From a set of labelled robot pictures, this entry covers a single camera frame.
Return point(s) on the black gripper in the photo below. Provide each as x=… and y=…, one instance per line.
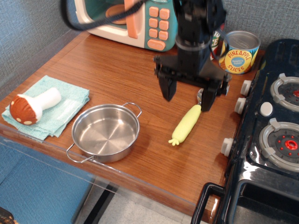
x=192, y=65

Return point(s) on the spoon with yellow-green handle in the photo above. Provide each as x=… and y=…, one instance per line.
x=187, y=123

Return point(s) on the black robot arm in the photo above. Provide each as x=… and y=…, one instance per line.
x=197, y=22

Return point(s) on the tomato sauce can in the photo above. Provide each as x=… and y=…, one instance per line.
x=216, y=41

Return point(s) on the pineapple slices can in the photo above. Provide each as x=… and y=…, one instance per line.
x=239, y=51

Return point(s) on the toy microwave teal and cream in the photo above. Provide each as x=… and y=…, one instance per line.
x=154, y=26

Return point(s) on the stainless steel pan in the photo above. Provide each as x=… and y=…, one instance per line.
x=106, y=133

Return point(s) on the black toy stove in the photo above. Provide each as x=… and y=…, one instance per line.
x=262, y=175

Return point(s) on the light teal cloth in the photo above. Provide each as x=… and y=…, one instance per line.
x=55, y=119

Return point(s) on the plush brown mushroom toy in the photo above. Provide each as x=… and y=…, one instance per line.
x=29, y=110

